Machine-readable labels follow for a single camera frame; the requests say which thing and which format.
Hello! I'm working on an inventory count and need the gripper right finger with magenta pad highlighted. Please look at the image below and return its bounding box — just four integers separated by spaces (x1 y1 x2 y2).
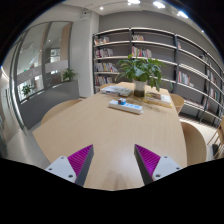
134 144 181 185

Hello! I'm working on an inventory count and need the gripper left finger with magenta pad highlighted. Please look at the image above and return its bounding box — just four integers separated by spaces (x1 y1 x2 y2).
46 145 94 187

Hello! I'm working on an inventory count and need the small red blue charger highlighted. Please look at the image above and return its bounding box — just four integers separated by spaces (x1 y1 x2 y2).
118 98 126 105

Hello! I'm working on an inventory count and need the wooden chair right near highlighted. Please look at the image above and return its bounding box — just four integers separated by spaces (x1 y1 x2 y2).
181 122 207 166

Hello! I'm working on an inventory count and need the wooden chair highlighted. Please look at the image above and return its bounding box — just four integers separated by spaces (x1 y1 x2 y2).
181 122 207 166
170 94 184 113

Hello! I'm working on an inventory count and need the white power strip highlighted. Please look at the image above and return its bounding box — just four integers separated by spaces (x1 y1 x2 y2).
109 100 143 114

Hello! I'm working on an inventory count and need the yellow book stack right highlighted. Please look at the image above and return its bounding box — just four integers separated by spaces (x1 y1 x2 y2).
143 92 172 108

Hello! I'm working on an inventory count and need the wooden chair right far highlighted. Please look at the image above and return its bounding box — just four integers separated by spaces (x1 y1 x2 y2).
170 94 184 113

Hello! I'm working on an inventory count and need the glass plant vase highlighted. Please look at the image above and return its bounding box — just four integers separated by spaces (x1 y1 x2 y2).
134 80 146 97

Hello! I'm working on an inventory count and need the magazine stack left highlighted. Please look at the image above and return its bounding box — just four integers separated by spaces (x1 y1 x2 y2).
100 85 132 97

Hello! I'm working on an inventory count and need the small plant far left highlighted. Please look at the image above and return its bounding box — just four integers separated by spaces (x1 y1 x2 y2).
22 85 32 97

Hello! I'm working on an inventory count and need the background plant by window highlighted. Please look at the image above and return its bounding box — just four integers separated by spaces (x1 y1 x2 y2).
63 68 78 81

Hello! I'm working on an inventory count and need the green potted plant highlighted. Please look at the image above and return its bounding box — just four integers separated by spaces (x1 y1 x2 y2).
116 54 164 91

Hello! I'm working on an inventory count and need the wooden chair frame right edge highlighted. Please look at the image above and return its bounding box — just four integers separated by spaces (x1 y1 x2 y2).
207 115 224 159

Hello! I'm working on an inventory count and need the large wall bookshelf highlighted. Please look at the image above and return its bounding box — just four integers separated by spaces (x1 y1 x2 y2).
92 27 224 126

